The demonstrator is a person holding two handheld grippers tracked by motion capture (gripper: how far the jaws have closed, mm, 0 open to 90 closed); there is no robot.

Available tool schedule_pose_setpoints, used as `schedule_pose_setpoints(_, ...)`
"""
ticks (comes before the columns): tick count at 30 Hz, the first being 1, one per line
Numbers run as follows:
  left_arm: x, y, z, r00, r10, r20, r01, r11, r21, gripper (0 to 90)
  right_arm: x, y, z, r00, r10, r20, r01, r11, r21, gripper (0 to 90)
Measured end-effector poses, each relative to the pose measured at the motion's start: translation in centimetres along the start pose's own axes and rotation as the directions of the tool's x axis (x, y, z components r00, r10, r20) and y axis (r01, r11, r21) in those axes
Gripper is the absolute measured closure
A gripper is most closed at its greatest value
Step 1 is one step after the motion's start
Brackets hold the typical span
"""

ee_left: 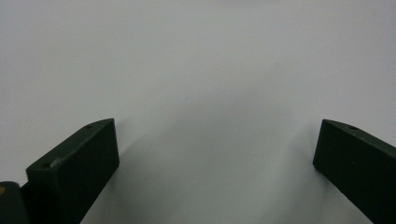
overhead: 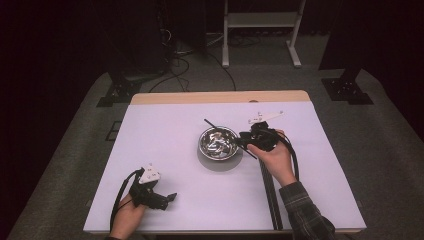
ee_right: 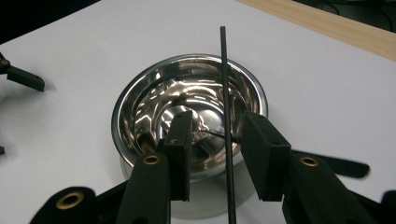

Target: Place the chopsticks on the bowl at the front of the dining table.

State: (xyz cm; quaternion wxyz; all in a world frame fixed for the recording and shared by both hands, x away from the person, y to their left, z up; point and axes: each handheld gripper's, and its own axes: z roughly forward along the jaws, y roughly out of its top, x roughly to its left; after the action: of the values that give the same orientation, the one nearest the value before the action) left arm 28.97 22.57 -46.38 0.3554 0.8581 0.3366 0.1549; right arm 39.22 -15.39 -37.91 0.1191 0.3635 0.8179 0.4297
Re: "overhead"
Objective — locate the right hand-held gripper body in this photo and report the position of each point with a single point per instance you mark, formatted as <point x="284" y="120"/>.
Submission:
<point x="265" y="138"/>

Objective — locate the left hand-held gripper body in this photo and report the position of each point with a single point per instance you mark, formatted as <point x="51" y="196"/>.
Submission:
<point x="145" y="195"/>

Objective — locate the shiny metal bowl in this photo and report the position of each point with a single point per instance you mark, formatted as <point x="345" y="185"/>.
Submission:
<point x="218" y="143"/>

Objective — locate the person's right hand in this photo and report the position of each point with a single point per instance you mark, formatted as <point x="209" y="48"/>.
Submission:
<point x="278" y="165"/>

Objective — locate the person's left hand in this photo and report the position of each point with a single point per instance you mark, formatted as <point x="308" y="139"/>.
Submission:
<point x="125" y="220"/>

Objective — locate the white table cover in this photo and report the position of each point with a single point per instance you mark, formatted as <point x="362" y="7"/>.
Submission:
<point x="166" y="140"/>

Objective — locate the black stand base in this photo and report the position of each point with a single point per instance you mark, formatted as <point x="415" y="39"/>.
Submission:
<point x="346" y="90"/>
<point x="118" y="93"/>

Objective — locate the white metal stand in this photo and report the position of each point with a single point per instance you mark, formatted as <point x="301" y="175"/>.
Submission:
<point x="260" y="19"/>

